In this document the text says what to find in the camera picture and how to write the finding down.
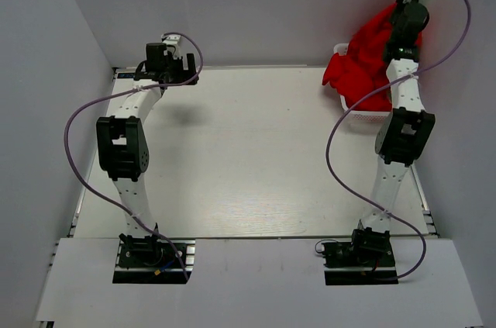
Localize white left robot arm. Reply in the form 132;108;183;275
96;34;198;238

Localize red t shirts in basket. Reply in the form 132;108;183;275
321;4;425;112

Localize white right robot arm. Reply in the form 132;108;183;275
358;0;436;240

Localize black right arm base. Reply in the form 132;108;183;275
315;228;398;286

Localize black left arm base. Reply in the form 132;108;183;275
112;234;195;285

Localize white plastic basket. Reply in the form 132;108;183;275
333;43;389;123

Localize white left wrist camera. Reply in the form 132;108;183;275
161;33;182;56

